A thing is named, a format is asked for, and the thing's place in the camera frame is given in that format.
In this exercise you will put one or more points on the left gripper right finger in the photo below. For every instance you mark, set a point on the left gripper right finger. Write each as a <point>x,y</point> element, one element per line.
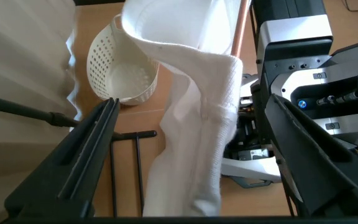
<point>322,168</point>

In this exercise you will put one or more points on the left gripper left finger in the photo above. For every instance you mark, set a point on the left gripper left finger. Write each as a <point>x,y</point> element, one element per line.
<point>57,174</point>

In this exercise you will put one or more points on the white garment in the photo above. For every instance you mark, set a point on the white garment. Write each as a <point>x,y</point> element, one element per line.
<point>197,140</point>

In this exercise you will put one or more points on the pink clothes hanger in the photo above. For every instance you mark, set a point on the pink clothes hanger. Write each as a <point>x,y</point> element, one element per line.
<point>239,31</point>

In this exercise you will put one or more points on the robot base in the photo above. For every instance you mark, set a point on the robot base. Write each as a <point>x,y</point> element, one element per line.
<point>291,37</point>

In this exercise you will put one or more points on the black clothes rack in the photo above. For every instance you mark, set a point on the black clothes rack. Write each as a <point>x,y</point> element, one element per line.
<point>26,110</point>

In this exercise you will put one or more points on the white laundry basket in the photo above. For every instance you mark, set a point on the white laundry basket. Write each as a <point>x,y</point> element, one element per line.
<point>126,81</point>

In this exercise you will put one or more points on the beige curtain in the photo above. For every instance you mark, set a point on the beige curtain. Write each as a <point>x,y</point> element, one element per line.
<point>20,62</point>

